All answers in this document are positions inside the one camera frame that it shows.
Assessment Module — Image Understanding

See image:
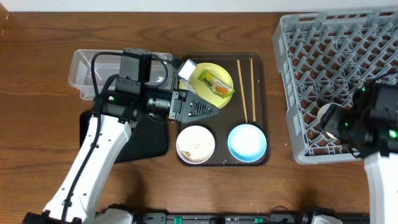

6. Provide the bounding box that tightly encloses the pink bowl with rice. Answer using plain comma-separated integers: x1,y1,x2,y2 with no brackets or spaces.
176,126,216,165

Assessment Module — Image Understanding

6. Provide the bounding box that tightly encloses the white napkin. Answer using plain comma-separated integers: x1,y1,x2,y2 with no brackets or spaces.
178,80,197,94

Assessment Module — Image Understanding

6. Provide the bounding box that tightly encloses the black waste tray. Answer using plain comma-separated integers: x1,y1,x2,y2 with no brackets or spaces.
78,114,168,166

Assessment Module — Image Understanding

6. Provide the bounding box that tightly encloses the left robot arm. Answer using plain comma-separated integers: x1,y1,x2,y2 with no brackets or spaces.
24,48,219,223

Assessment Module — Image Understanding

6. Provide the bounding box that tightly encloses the grey dishwasher rack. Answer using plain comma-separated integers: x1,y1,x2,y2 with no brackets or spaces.
272,9,397,165

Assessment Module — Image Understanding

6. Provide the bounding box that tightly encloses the green snack wrapper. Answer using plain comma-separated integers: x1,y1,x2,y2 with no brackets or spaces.
197,70,234,98

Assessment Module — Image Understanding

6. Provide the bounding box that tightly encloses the wooden chopstick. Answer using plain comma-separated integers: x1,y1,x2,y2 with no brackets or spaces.
237,59,248,123
250,58,256,122

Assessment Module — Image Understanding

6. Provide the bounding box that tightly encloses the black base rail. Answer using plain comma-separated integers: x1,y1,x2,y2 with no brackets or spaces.
93,212,371,224

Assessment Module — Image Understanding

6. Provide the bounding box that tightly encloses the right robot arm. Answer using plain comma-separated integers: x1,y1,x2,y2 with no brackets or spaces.
317,83,397,223

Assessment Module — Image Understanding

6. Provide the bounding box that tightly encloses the yellow plate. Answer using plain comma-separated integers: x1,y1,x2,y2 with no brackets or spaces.
177,60,234,109

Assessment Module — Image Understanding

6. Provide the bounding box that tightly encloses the clear plastic bin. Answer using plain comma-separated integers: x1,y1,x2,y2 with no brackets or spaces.
68,48,175,100

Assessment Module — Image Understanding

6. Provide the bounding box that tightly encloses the light blue bowl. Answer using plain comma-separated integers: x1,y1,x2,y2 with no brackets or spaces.
227,124,267,163

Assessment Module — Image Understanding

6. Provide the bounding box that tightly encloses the dark brown serving tray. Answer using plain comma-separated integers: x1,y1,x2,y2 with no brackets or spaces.
177,53,271,167

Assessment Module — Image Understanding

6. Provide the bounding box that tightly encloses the white cup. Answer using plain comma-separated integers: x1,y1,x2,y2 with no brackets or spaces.
317,103,348,140

